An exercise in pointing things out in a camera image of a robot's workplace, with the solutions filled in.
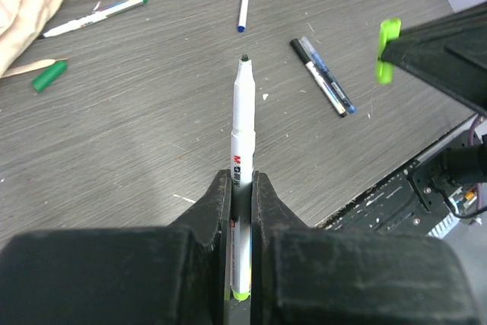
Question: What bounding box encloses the dark green pen cap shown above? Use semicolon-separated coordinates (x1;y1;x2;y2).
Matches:
32;60;68;93

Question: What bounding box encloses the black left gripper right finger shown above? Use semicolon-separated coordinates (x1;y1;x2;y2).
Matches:
250;172;484;324

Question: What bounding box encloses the lime green pen cap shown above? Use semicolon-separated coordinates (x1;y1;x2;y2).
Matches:
375;18;403;85

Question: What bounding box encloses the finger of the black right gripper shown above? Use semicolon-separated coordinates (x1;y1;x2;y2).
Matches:
380;2;486;116

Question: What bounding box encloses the white marker black end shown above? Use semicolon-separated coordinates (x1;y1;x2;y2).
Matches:
290;39;347;117

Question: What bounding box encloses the blue transparent gel pen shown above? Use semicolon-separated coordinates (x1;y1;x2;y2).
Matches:
300;37;357;114

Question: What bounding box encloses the white marker lime end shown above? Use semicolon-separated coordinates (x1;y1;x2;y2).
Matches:
231;54;256;301

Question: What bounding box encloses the white marker dark green end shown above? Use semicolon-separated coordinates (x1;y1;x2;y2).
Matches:
38;0;148;39

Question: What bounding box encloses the white marker blue end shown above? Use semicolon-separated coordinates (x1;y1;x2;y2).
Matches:
237;0;250;33

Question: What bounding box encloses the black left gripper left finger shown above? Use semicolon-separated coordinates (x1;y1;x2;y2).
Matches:
1;170;231;324

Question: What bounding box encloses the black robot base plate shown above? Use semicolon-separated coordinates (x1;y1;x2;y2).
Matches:
318;117;486;238

